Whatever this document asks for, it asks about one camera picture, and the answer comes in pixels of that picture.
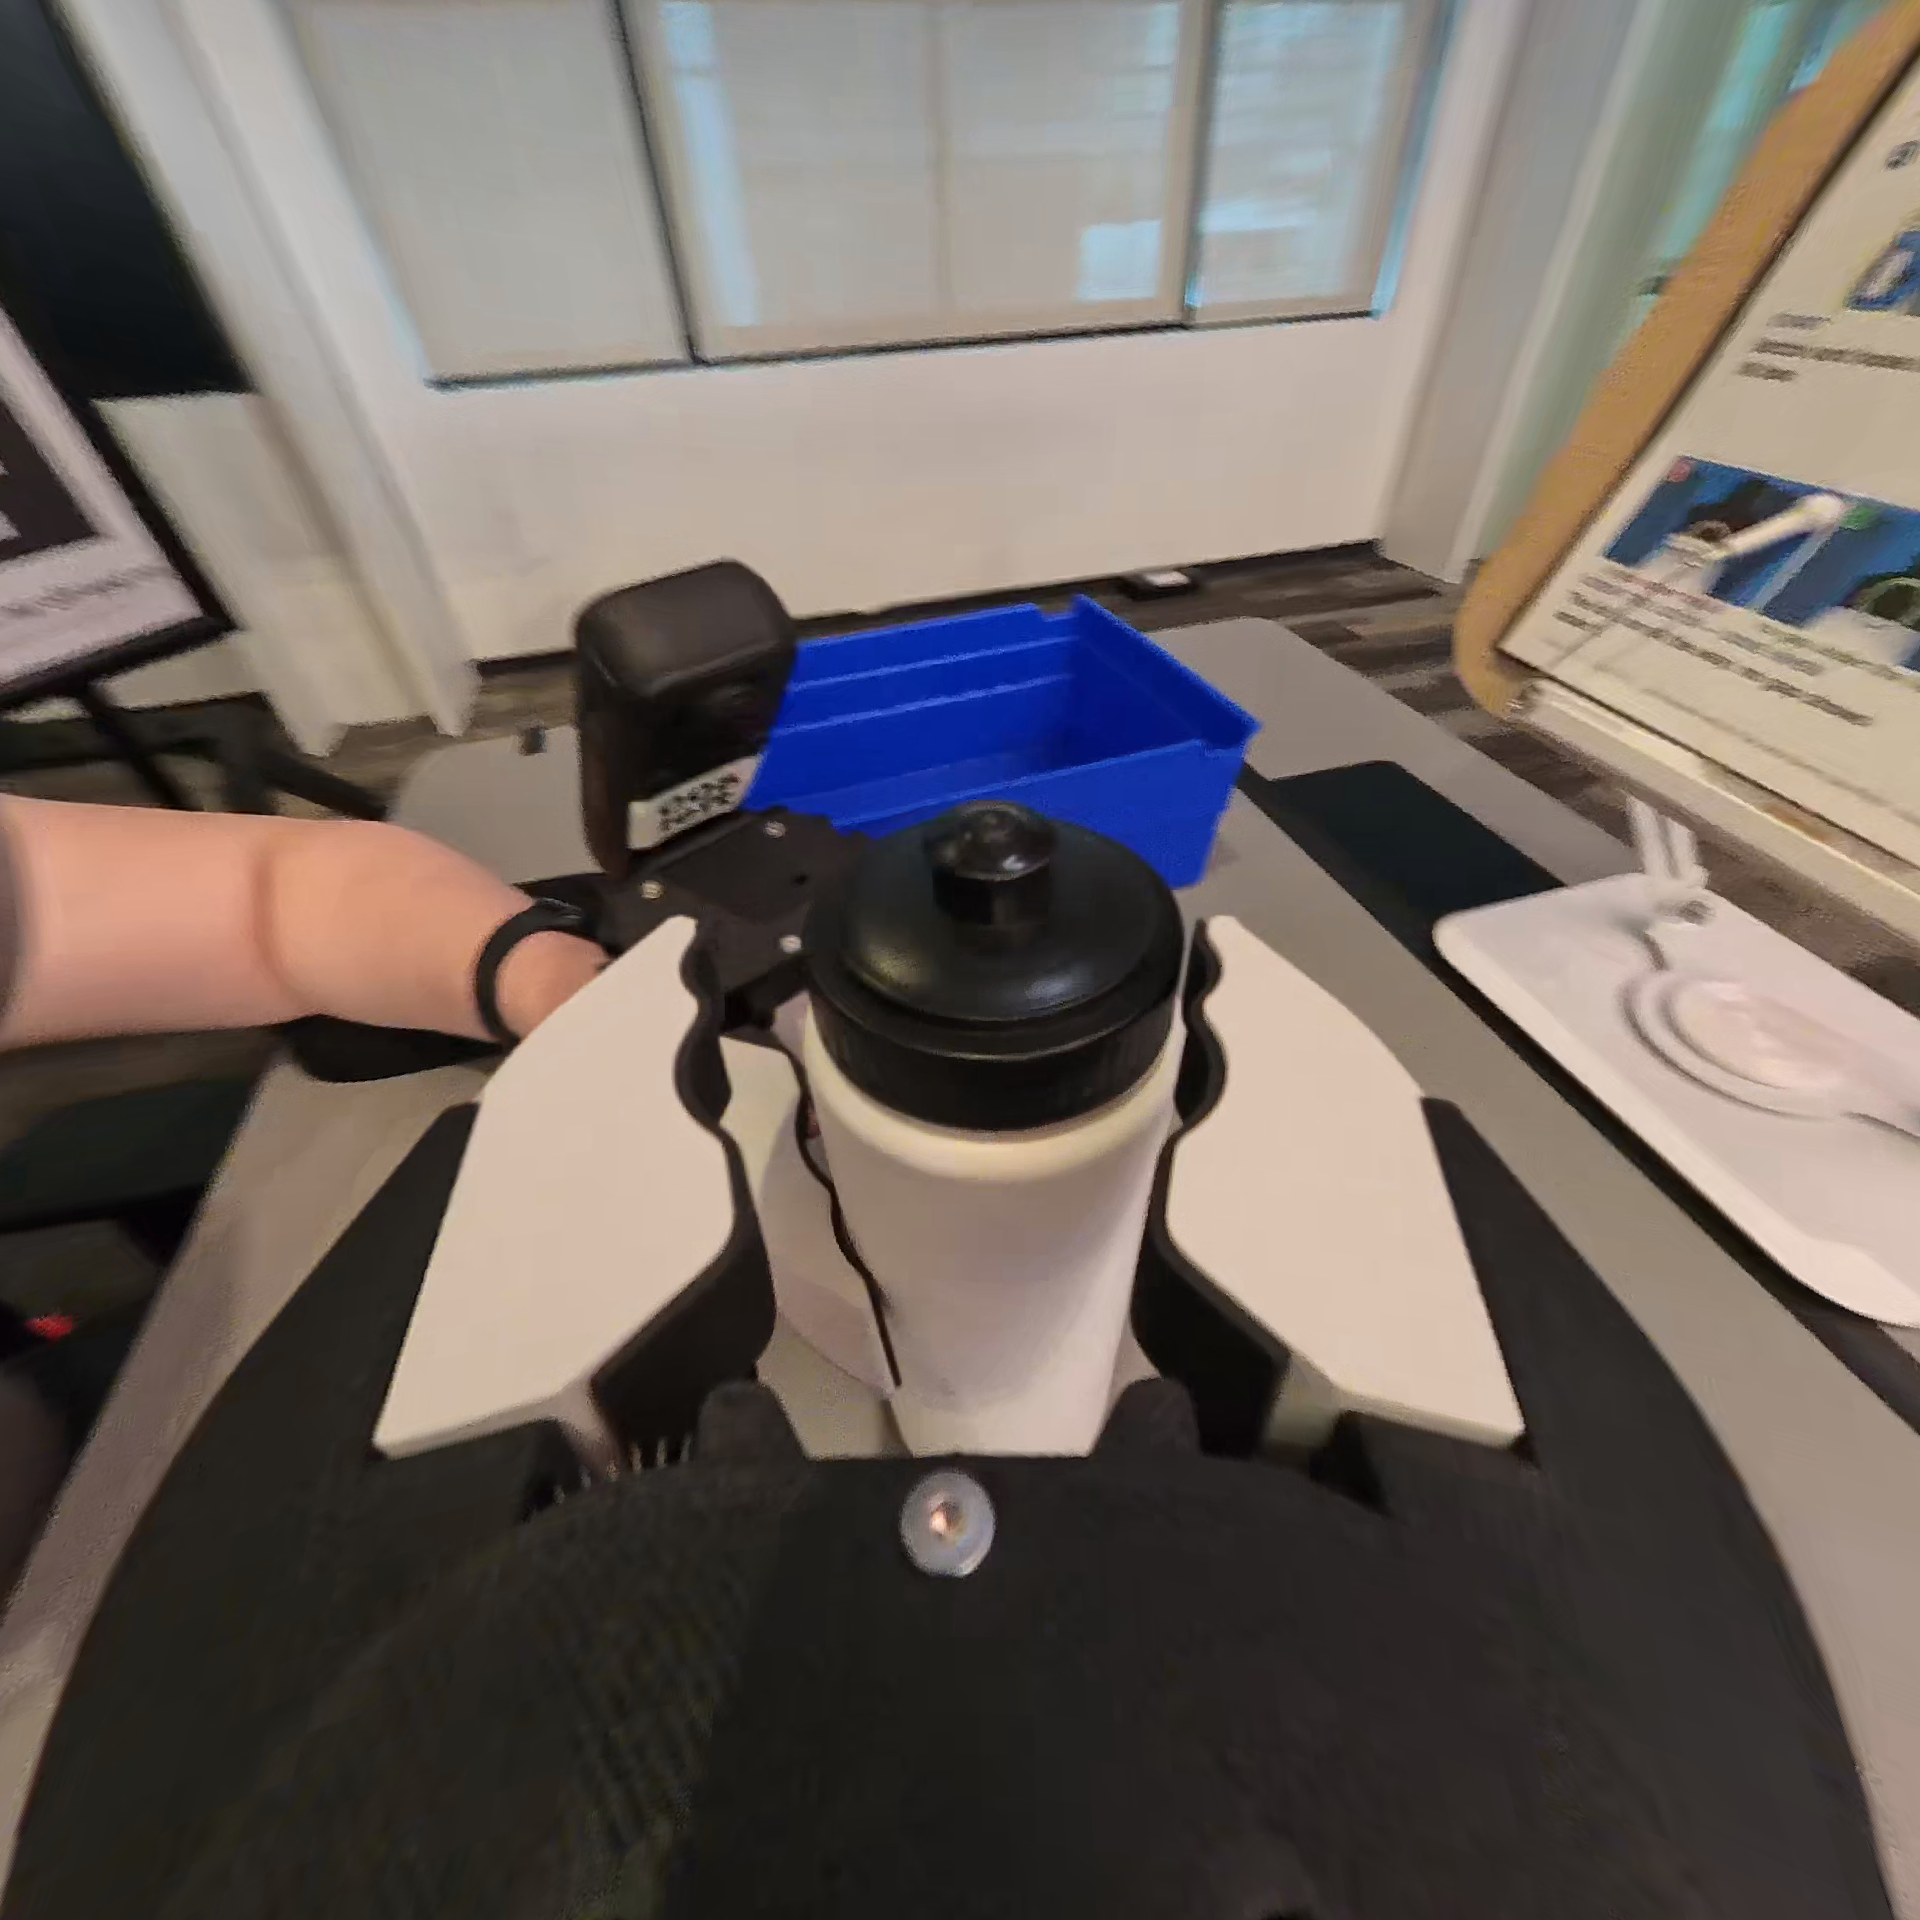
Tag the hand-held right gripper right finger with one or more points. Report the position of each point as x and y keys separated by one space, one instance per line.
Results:
x=1335 y=1231

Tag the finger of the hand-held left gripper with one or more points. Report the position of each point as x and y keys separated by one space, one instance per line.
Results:
x=795 y=1275

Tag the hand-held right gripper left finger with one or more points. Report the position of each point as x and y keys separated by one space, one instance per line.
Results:
x=570 y=1214

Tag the white plastic bottle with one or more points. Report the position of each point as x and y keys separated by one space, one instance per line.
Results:
x=991 y=1245

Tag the black bottle lid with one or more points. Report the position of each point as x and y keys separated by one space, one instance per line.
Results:
x=991 y=1021

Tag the blue plastic bin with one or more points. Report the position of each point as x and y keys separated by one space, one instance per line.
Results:
x=1051 y=750

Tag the person's left forearm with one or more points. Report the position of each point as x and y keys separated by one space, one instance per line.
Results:
x=224 y=914

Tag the person's left hand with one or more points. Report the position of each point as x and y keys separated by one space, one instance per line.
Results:
x=549 y=982

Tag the black wristband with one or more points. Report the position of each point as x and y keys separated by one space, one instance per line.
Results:
x=488 y=974

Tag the small black floor device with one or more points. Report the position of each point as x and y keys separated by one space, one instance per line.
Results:
x=1159 y=582

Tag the large window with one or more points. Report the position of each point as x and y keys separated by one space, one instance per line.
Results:
x=900 y=150

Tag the framed marker poster easel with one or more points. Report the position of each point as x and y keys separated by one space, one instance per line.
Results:
x=61 y=570

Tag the instruction board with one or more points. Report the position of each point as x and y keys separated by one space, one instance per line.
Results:
x=1725 y=600

